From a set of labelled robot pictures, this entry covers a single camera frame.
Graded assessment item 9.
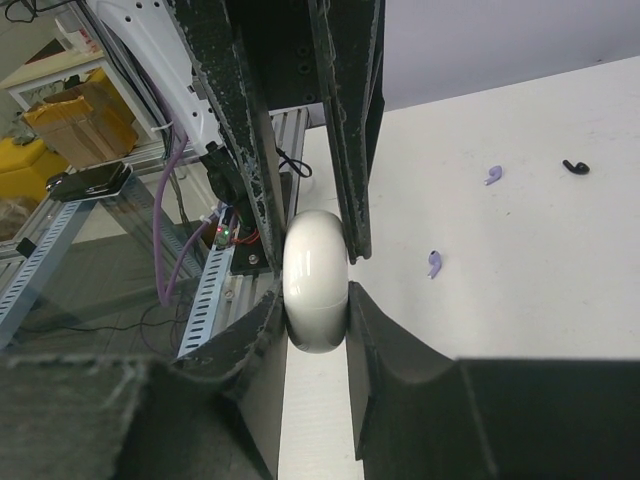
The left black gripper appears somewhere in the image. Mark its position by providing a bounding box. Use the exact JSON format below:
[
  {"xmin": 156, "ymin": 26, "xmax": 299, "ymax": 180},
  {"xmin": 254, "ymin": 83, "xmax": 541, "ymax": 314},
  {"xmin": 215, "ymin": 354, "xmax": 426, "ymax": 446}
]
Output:
[{"xmin": 172, "ymin": 0, "xmax": 385, "ymax": 272}]

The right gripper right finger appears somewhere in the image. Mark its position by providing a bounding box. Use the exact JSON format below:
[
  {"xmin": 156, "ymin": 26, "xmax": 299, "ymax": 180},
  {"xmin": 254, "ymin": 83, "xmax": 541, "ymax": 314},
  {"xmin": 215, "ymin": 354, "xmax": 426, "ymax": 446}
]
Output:
[{"xmin": 346, "ymin": 282, "xmax": 639, "ymax": 479}]

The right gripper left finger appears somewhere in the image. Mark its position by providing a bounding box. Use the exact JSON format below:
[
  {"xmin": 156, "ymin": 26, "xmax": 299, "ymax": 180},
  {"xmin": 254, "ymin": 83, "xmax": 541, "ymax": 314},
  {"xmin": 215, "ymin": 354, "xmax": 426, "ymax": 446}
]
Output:
[{"xmin": 1, "ymin": 279, "xmax": 287, "ymax": 479}]

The white earbud case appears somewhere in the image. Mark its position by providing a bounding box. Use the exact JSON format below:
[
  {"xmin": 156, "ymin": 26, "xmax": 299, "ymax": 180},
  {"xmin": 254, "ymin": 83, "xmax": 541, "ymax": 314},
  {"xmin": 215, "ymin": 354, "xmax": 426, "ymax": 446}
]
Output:
[{"xmin": 283, "ymin": 210, "xmax": 349, "ymax": 354}]

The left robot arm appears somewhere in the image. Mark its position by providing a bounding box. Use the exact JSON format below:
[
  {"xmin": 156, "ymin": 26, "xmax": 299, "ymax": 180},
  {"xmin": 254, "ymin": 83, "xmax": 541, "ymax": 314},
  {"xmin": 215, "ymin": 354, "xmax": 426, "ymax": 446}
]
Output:
[{"xmin": 89, "ymin": 1, "xmax": 385, "ymax": 269}]

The purple earbud lower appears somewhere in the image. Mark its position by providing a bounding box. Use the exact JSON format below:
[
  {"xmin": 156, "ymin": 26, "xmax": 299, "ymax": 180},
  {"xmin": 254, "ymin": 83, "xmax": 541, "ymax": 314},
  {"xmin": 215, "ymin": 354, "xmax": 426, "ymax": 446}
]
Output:
[{"xmin": 428, "ymin": 250, "xmax": 442, "ymax": 279}]

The purple earbud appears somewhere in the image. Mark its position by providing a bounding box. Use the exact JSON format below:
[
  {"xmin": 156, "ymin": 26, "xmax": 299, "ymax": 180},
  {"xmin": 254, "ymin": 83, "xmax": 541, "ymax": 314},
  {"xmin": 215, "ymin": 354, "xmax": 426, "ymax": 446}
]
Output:
[
  {"xmin": 484, "ymin": 165, "xmax": 503, "ymax": 186},
  {"xmin": 428, "ymin": 250, "xmax": 442, "ymax": 279}
]

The cardboard box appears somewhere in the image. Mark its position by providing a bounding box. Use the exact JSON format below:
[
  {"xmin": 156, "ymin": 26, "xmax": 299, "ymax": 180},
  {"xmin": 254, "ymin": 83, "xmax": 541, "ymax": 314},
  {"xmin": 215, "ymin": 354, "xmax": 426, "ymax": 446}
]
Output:
[{"xmin": 23, "ymin": 82, "xmax": 138, "ymax": 170}]

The black smartphone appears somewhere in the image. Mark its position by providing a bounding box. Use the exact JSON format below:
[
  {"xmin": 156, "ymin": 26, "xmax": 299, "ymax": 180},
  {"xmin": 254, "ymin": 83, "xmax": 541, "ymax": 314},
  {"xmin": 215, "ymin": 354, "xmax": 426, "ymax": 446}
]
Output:
[{"xmin": 47, "ymin": 161, "xmax": 132, "ymax": 203}]

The purple earbud left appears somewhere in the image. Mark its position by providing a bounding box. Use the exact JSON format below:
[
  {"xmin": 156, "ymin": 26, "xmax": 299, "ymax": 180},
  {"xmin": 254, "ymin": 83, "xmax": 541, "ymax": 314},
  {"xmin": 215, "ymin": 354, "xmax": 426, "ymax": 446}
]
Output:
[{"xmin": 484, "ymin": 165, "xmax": 503, "ymax": 186}]

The black earbud near gripper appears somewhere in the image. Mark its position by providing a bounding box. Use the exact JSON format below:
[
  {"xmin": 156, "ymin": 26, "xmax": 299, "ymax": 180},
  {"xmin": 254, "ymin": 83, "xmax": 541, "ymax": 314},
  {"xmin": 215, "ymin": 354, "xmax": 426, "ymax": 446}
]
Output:
[{"xmin": 562, "ymin": 159, "xmax": 591, "ymax": 176}]

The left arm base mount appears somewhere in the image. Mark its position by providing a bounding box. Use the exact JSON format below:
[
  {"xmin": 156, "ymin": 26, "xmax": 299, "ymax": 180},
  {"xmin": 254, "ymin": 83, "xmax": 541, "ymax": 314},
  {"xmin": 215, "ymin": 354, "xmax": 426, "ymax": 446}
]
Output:
[{"xmin": 227, "ymin": 172, "xmax": 296, "ymax": 275}]

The slotted cable duct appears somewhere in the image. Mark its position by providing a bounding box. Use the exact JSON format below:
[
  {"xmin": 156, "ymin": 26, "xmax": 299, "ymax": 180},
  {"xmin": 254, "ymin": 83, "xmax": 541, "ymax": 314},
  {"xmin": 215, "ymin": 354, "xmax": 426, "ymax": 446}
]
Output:
[{"xmin": 1, "ymin": 200, "xmax": 231, "ymax": 360}]

